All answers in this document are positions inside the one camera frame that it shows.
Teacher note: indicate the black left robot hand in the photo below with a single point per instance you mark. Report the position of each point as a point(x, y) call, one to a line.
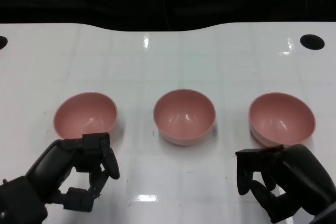
point(55, 161)

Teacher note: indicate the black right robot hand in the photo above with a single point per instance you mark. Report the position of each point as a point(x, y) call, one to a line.
point(302, 171)

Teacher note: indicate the pink plastic bowl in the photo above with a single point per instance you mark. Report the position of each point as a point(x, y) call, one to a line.
point(84, 113)
point(183, 116)
point(282, 119)

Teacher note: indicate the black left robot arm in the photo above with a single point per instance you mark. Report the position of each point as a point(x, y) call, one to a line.
point(15, 203)

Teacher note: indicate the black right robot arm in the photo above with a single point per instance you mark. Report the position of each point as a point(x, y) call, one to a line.
point(328, 216)

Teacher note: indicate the black round table grommet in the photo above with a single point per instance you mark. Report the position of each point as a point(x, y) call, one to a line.
point(312, 42)
point(2, 43)

